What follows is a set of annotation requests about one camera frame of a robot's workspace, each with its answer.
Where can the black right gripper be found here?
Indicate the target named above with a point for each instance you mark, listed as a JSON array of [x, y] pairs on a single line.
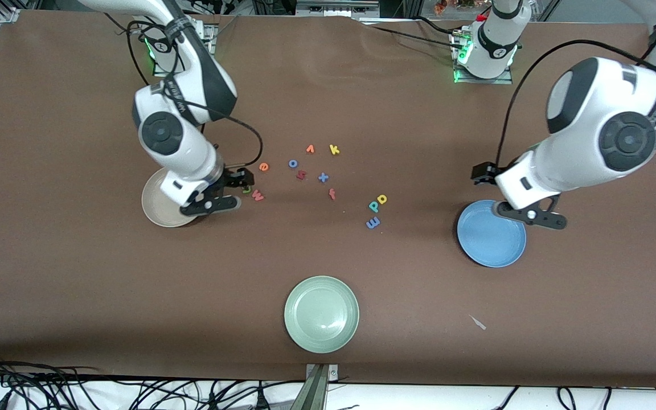
[[232, 178]]

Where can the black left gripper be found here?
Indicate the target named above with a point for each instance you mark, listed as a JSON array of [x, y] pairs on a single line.
[[483, 173]]

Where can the pink letter w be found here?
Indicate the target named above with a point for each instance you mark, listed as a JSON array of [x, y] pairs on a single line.
[[258, 196]]

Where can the teal letter p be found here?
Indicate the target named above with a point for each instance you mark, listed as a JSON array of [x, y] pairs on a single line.
[[373, 206]]

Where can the blue letter m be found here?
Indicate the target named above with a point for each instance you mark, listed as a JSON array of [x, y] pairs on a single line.
[[373, 222]]

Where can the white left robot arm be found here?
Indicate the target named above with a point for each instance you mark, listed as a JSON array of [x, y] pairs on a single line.
[[590, 114]]

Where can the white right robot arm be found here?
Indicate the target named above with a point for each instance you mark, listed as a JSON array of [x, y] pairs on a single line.
[[185, 85]]

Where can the blue round plate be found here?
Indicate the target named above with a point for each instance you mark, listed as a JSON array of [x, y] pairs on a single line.
[[487, 245]]

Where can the beige round plate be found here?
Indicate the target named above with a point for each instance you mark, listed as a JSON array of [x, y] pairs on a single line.
[[157, 208]]

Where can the yellow letter k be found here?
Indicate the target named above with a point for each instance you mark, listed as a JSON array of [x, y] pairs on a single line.
[[333, 150]]

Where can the small white tape scrap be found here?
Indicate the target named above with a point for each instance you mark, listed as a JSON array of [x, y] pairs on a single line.
[[479, 323]]

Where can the pale green round plate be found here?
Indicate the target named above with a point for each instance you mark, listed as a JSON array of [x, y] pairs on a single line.
[[321, 314]]

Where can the orange brown object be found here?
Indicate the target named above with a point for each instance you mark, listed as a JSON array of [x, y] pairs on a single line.
[[439, 7]]

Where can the brown table cover sheet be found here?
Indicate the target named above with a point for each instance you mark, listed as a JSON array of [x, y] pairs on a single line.
[[77, 285]]

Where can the aluminium profile beam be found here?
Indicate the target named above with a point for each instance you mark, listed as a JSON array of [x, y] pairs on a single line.
[[312, 396]]

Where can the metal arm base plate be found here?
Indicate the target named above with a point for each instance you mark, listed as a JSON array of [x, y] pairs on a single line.
[[209, 40], [484, 81]]

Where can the silver metal frame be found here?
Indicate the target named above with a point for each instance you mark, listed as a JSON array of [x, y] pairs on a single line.
[[333, 8]]

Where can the metal table edge bracket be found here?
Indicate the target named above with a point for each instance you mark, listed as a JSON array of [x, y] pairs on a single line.
[[331, 372]]

